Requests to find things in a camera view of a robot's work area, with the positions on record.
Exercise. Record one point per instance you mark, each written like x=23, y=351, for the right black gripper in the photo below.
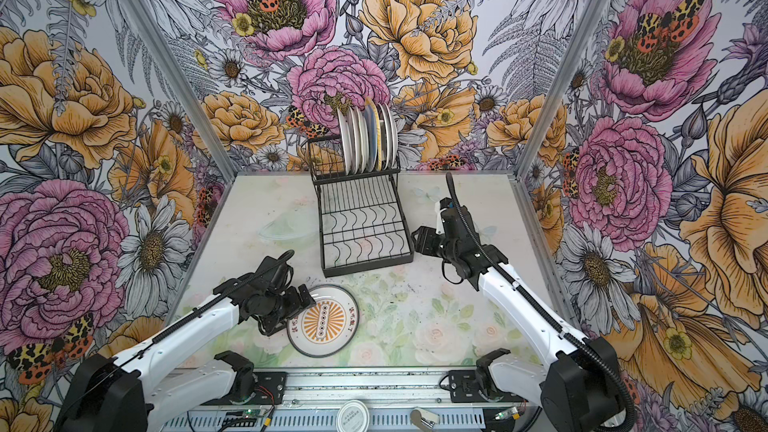
x=425, y=240

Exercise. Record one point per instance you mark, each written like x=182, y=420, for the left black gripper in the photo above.
x=295, y=307

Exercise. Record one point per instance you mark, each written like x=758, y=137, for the orange sunburst plate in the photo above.
x=327, y=327
x=345, y=142

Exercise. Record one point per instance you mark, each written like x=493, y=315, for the yellow woven square plate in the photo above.
x=376, y=117

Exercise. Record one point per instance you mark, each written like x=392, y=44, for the white plate green red rim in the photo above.
x=388, y=136

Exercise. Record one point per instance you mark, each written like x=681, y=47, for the white plate with chinese characters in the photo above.
x=393, y=139

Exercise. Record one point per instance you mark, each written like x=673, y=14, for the white plate red ring pattern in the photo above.
x=352, y=119

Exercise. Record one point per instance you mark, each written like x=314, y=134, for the pale glass plate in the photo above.
x=363, y=146

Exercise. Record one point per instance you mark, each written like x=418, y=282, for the blue white striped plate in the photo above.
x=371, y=127

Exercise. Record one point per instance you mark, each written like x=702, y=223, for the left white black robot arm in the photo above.
x=139, y=389

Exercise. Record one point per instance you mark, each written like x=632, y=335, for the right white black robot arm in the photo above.
x=551, y=338

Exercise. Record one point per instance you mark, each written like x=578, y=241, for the round white lid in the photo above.
x=353, y=416

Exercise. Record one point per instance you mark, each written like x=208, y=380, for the grey clip tool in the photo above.
x=424, y=420

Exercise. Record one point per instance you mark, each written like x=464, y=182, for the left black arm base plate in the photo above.
x=265, y=388

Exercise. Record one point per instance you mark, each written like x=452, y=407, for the black wire dish rack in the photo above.
x=362, y=224

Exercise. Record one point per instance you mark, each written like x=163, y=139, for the aluminium front rail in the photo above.
x=360, y=384

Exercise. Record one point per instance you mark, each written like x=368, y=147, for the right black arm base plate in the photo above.
x=463, y=387

